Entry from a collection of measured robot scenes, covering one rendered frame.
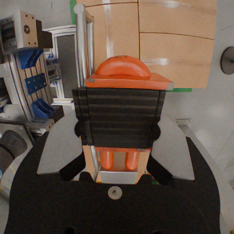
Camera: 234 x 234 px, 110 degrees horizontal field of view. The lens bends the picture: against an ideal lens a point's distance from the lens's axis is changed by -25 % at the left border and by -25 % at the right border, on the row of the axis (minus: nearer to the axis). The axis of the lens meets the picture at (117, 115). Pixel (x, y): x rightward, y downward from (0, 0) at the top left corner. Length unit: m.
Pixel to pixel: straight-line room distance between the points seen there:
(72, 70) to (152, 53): 0.82
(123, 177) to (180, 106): 1.61
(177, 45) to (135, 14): 0.35
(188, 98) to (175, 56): 0.96
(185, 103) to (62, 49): 1.70
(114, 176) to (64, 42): 1.24
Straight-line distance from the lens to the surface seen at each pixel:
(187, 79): 1.00
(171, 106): 1.69
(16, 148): 0.66
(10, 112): 0.78
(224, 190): 1.40
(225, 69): 2.00
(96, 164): 0.17
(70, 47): 1.26
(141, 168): 0.79
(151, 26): 0.87
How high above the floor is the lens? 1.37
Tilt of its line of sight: 59 degrees down
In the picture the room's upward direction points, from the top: 178 degrees counter-clockwise
